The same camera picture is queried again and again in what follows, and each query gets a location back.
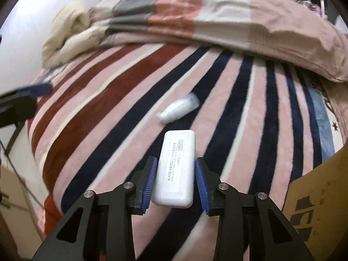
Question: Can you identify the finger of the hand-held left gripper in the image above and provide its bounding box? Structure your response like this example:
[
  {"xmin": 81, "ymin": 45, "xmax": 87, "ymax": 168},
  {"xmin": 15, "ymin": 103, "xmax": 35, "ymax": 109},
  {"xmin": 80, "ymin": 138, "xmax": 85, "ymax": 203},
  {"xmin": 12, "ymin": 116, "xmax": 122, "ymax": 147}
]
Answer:
[
  {"xmin": 0, "ymin": 95, "xmax": 37, "ymax": 128},
  {"xmin": 0, "ymin": 82, "xmax": 53, "ymax": 101}
]

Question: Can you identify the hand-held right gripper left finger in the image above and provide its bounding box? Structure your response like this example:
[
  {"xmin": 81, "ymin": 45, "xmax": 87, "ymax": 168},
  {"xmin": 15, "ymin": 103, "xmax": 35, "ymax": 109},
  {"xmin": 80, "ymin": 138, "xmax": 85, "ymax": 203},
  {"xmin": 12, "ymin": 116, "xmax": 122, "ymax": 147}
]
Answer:
[{"xmin": 33, "ymin": 156, "xmax": 158, "ymax": 261}]

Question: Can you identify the striped fleece blanket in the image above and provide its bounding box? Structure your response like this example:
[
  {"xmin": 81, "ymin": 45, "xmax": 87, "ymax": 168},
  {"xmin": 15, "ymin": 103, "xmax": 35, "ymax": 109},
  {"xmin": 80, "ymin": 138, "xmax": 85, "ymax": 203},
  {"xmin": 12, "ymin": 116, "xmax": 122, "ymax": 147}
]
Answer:
[{"xmin": 27, "ymin": 43, "xmax": 348, "ymax": 261}]

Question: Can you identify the small white pump bottle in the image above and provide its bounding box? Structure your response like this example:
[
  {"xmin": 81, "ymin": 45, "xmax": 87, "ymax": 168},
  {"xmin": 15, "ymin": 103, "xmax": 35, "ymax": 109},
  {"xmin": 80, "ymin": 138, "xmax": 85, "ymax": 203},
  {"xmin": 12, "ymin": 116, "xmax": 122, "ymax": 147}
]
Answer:
[{"xmin": 156, "ymin": 92, "xmax": 201, "ymax": 124}]

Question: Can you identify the brown cardboard box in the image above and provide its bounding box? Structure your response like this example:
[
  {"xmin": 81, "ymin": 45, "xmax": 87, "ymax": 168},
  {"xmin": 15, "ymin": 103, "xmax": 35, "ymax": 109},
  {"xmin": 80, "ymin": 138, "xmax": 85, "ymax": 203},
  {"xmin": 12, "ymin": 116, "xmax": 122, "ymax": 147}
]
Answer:
[{"xmin": 281, "ymin": 147, "xmax": 348, "ymax": 261}]

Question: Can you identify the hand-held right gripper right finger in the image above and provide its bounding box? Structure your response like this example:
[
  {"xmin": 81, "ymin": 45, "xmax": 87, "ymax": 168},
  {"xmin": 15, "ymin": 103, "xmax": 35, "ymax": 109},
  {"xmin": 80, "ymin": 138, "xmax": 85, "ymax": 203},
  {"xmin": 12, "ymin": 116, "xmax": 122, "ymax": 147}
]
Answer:
[{"xmin": 194, "ymin": 157, "xmax": 316, "ymax": 261}]

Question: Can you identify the white rectangular plastic case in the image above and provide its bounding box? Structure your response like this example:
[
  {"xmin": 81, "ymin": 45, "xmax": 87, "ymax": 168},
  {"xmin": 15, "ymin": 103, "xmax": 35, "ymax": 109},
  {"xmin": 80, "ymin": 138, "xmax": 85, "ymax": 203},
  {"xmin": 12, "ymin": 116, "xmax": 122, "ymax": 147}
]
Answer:
[{"xmin": 151, "ymin": 130, "xmax": 197, "ymax": 209}]

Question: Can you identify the folded striped quilt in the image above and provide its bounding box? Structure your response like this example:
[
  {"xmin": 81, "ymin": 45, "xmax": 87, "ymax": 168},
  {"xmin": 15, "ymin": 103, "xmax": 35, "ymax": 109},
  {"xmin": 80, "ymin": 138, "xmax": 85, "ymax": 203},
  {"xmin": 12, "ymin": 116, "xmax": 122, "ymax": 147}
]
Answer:
[{"xmin": 90, "ymin": 0, "xmax": 348, "ymax": 83}]

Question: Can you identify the cream fleece blanket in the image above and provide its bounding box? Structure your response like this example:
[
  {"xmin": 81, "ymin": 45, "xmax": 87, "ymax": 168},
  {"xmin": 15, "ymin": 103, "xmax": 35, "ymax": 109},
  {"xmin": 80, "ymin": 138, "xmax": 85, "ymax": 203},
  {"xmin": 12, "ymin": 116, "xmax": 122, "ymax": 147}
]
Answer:
[{"xmin": 53, "ymin": 1, "xmax": 91, "ymax": 42}]

